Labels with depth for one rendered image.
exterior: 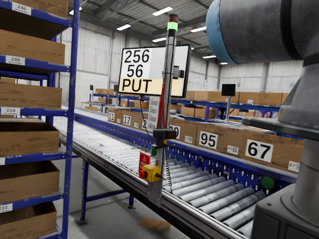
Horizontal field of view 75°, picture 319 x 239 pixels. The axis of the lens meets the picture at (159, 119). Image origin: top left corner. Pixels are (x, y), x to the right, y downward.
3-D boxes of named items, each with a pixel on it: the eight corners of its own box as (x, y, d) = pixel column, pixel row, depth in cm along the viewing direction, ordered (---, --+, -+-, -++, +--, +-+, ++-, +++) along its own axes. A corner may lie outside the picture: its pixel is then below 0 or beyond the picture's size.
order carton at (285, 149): (240, 159, 139) (243, 134, 137) (259, 155, 158) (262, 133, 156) (310, 179, 109) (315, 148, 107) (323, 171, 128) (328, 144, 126)
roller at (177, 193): (165, 199, 110) (165, 190, 110) (220, 181, 144) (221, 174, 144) (171, 203, 107) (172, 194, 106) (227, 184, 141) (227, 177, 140)
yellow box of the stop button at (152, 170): (138, 179, 109) (140, 165, 108) (151, 176, 115) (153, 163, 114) (156, 188, 98) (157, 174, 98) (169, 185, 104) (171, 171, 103)
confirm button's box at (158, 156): (149, 157, 112) (150, 144, 111) (153, 156, 114) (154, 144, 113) (157, 160, 106) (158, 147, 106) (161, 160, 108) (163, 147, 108)
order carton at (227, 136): (195, 146, 168) (197, 125, 167) (216, 144, 187) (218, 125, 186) (240, 159, 138) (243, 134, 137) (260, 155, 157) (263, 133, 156)
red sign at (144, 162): (137, 172, 123) (139, 151, 122) (139, 172, 123) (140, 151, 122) (154, 182, 111) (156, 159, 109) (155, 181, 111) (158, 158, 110)
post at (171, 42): (145, 198, 117) (159, 38, 110) (152, 196, 120) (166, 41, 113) (159, 207, 108) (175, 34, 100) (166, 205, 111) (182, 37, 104)
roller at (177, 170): (137, 180, 130) (139, 174, 129) (191, 169, 164) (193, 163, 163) (141, 186, 127) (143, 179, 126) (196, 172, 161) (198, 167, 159)
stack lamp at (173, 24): (165, 29, 107) (166, 17, 106) (172, 32, 110) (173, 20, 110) (172, 27, 103) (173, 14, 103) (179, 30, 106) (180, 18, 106)
